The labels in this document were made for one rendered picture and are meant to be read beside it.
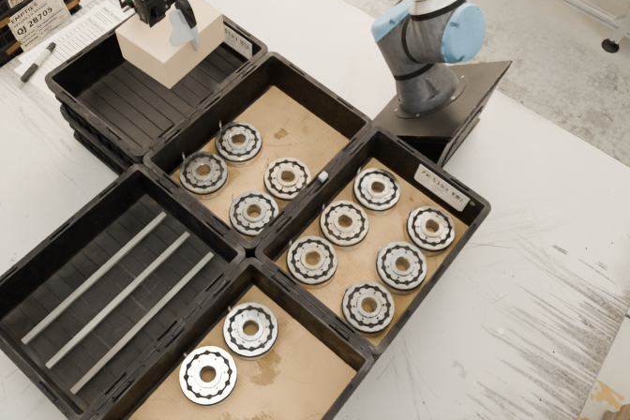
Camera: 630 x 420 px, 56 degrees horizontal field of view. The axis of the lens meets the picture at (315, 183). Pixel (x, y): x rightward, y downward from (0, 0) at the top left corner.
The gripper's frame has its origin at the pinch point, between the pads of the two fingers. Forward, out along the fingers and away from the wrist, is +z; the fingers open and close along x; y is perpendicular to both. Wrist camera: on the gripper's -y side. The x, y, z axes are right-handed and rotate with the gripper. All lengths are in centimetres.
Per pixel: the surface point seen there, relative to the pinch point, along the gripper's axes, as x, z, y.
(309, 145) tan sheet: 27.5, 27.0, -10.3
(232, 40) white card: -2.7, 21.8, -19.4
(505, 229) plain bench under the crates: 74, 40, -28
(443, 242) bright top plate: 64, 24, -7
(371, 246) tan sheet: 52, 27, 1
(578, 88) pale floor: 75, 111, -154
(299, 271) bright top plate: 44, 24, 16
